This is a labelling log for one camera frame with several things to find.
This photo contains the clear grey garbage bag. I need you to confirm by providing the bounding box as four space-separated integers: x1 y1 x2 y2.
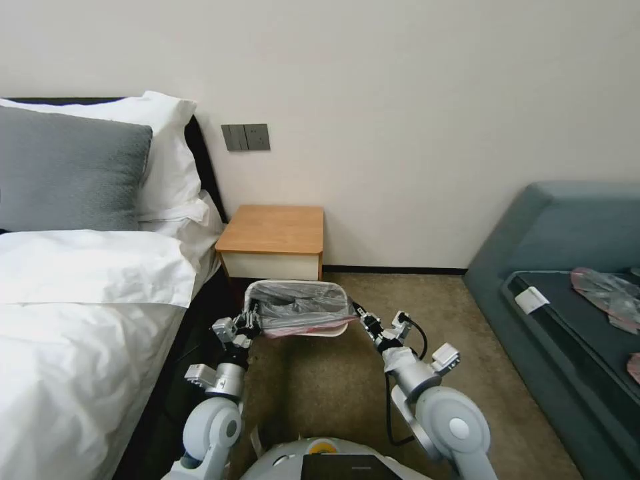
244 279 362 336

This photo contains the white trash can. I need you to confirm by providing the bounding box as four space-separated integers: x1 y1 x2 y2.
243 279 352 339

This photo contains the crumpled pink-striped plastic bag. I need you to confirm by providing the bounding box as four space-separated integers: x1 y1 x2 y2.
569 265 640 335

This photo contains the wooden white nightstand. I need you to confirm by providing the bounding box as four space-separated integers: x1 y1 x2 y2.
214 204 325 284

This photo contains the flat white pillow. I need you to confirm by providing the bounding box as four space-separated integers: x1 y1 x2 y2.
135 189 225 273

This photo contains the white robot front shell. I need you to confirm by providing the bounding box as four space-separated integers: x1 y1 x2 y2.
239 436 427 480

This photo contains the white duvet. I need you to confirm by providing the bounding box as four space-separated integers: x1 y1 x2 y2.
0 229 224 480

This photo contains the small white card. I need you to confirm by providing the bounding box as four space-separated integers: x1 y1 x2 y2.
515 287 551 315

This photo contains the black bed headboard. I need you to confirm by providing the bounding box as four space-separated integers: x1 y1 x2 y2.
0 95 231 227

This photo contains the large white pillow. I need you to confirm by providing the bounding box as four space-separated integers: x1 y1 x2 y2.
0 89 199 224

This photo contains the dark sofa seat cushion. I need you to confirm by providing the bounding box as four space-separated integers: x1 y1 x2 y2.
501 269 640 401

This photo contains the teal green sofa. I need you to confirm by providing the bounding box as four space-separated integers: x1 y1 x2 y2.
461 180 640 480

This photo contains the grey textured pillow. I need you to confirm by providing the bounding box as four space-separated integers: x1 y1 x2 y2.
0 105 154 234

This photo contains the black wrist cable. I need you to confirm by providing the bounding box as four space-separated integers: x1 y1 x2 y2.
403 313 429 360

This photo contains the dark wall baseboard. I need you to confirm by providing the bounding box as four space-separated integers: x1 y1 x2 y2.
321 263 469 275

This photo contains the black bed frame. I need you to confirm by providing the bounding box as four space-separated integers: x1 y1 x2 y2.
111 267 253 480

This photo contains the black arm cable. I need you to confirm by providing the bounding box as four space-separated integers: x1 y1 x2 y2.
383 369 416 447

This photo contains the grey wall switch panel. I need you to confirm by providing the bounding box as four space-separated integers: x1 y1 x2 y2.
221 123 272 152

